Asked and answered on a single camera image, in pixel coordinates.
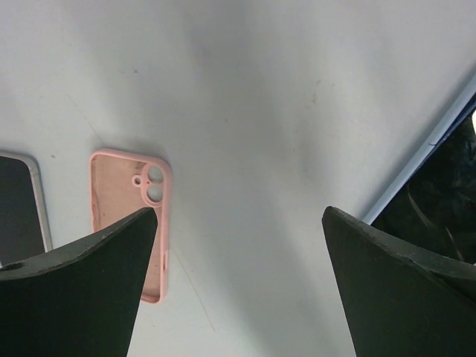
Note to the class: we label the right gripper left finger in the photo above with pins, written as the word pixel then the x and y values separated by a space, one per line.
pixel 80 299

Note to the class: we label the black smartphone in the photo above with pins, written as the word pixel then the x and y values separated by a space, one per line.
pixel 25 230

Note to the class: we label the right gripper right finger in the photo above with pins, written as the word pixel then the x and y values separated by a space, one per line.
pixel 399 299

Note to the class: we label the pink phone case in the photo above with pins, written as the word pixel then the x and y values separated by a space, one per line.
pixel 122 183

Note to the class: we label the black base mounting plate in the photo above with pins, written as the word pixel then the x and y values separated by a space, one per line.
pixel 435 208

